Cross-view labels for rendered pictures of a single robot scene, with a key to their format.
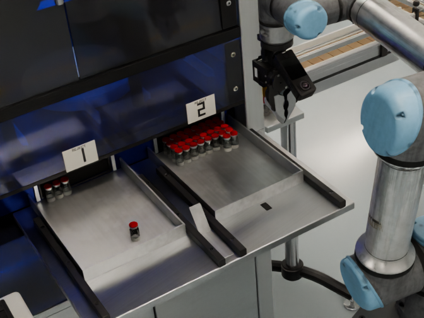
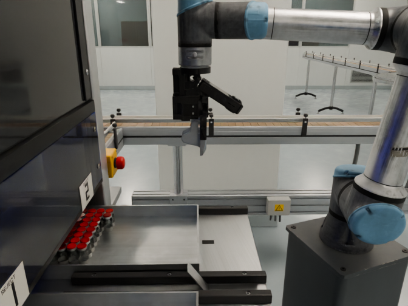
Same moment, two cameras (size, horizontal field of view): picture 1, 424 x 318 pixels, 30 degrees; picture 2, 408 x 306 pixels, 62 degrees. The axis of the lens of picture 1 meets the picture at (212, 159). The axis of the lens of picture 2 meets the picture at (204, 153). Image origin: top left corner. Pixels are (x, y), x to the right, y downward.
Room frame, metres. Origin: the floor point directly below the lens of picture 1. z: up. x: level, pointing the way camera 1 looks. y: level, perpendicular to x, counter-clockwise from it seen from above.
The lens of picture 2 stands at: (1.17, 0.53, 1.37)
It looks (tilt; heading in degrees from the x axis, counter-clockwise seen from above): 19 degrees down; 297
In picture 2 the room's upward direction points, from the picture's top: straight up
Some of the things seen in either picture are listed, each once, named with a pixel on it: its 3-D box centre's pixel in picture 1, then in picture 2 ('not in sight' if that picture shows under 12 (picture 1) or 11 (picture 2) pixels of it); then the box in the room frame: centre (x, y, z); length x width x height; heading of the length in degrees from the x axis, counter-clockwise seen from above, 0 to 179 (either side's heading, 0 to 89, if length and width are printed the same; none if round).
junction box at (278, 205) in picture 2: not in sight; (278, 206); (1.57, -1.09, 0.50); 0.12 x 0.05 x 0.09; 28
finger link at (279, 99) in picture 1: (272, 105); (193, 139); (1.55, -0.15, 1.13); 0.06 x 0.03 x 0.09; 28
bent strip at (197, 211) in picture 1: (211, 229); (223, 278); (1.39, 0.02, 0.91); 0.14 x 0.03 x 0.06; 28
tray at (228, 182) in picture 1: (223, 163); (129, 236); (1.66, -0.03, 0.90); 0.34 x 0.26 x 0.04; 29
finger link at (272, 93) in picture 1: (275, 92); (202, 121); (1.53, -0.16, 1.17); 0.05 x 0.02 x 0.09; 118
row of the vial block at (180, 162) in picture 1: (204, 146); (93, 234); (1.74, 0.02, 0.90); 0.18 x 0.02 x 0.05; 119
